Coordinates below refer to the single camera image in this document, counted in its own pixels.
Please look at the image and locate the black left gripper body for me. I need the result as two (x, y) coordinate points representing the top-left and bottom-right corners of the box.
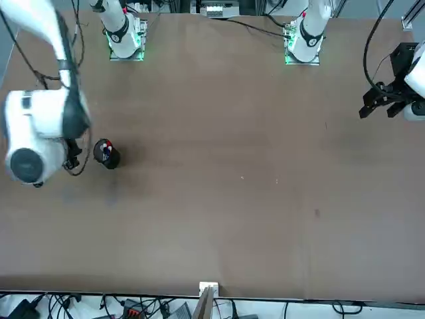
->
(390, 42), (419, 101)

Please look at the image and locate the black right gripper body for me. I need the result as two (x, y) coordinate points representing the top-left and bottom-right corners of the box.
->
(63, 138), (82, 169)

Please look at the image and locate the black mesh pen holder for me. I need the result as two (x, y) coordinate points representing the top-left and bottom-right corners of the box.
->
(93, 138), (121, 170)

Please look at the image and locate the black power adapter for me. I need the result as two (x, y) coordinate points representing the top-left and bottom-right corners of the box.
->
(6, 298), (41, 319)

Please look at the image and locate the red and black device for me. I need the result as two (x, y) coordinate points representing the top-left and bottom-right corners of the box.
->
(122, 298), (147, 319)

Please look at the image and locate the dark flat device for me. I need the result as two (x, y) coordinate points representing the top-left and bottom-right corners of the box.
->
(172, 302), (192, 319)

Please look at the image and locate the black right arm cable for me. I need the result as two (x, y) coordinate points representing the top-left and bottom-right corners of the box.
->
(64, 0), (93, 177)

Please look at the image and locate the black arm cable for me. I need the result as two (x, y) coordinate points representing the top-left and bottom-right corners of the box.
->
(363, 0), (396, 88)
(64, 0), (93, 177)

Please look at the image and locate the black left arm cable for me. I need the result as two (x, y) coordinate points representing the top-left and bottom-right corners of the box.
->
(363, 0), (396, 88)

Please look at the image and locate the aluminium corner bracket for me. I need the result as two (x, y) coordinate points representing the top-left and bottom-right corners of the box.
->
(400, 6), (420, 31)

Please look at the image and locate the dark braided cable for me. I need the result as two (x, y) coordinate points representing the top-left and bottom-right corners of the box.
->
(0, 6), (62, 90)

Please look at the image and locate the black cable across table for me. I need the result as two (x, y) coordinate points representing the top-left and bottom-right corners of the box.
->
(212, 18), (290, 37)

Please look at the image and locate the white post bracket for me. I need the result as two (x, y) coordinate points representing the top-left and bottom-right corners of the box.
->
(199, 281), (220, 296)

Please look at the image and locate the aluminium camera post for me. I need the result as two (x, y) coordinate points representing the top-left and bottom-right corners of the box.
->
(192, 286), (215, 319)

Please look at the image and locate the black looped cable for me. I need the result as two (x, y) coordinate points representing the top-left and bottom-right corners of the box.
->
(331, 300), (365, 315)

